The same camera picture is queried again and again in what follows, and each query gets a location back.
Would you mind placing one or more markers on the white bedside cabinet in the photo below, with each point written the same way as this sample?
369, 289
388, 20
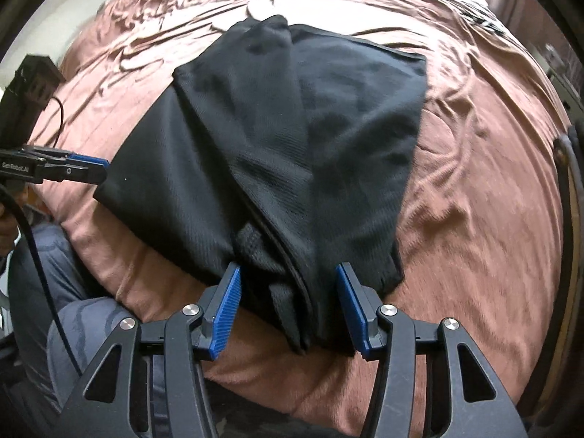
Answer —
555, 69

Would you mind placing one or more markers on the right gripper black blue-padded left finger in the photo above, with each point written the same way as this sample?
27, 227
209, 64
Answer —
112, 398

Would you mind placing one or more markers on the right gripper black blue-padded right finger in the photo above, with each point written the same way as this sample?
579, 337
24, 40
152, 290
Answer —
464, 397

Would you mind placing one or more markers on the black garment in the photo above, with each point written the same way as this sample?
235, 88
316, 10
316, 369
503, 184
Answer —
287, 150

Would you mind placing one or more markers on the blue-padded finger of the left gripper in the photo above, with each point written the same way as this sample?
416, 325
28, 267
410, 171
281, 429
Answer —
59, 165

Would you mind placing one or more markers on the grey patterned trouser leg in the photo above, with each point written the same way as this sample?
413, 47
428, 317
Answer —
57, 336

